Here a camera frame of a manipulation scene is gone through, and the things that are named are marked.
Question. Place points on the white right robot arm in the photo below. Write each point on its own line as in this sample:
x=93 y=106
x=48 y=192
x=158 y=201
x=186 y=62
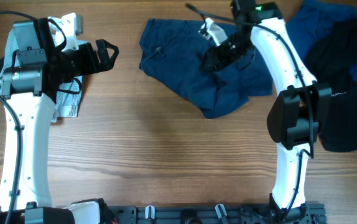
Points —
x=301 y=106

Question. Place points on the dark blue shorts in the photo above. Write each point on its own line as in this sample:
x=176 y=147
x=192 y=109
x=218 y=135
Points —
x=172 y=51

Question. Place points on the black garment in pile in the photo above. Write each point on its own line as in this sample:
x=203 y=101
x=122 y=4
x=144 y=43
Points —
x=330 y=59

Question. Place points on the light blue denim jeans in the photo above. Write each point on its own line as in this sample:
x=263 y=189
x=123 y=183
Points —
x=67 y=105

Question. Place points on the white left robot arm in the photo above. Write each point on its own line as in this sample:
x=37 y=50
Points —
x=44 y=63

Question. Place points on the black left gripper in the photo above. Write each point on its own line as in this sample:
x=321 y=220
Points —
x=92 y=65

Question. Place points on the blue garment in pile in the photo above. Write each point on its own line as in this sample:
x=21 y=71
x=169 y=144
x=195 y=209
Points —
x=314 y=21

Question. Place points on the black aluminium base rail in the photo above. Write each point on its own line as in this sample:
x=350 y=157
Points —
x=248 y=213

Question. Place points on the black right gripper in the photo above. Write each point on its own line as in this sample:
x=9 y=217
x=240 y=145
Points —
x=216 y=55

